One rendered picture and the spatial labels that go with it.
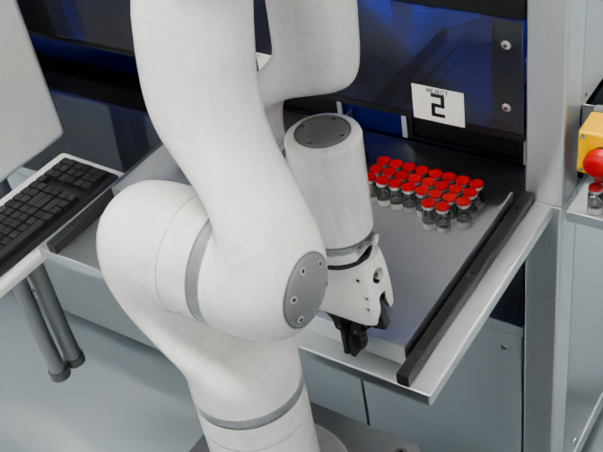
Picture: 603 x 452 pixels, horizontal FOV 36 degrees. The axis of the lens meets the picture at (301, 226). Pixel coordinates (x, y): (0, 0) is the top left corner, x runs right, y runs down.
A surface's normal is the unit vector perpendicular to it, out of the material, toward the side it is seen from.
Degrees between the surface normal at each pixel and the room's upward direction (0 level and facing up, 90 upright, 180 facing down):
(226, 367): 32
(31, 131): 90
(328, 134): 2
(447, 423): 90
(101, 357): 0
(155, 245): 46
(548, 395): 90
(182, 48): 80
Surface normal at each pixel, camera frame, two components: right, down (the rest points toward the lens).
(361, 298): -0.40, 0.63
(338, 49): 0.51, 0.47
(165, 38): -0.31, 0.50
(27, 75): 0.81, 0.27
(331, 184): 0.07, 0.62
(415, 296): -0.14, -0.76
